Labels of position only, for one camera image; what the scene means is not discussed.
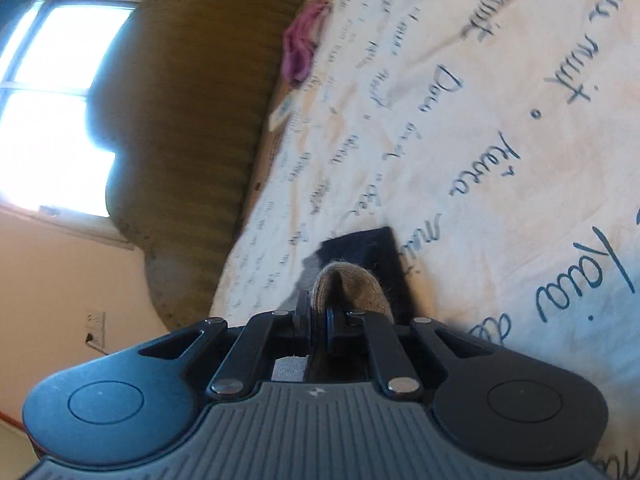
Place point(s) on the olive green padded headboard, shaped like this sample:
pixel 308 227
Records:
pixel 190 135

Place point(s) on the white wall socket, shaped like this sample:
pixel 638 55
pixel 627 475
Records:
pixel 97 341
pixel 96 319

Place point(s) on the white script-printed blanket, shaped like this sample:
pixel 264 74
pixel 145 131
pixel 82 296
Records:
pixel 475 135

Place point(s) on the grey sweater with navy sleeves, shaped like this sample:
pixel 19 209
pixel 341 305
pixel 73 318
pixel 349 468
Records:
pixel 345 285

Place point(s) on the white remote control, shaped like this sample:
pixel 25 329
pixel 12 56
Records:
pixel 281 112

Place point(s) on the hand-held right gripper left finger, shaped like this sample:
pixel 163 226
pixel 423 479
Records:
pixel 302 317

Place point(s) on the purple cloth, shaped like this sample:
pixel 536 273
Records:
pixel 300 45

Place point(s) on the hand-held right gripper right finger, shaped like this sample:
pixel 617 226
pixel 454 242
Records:
pixel 331 327

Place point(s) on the window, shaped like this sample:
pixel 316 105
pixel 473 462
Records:
pixel 50 135

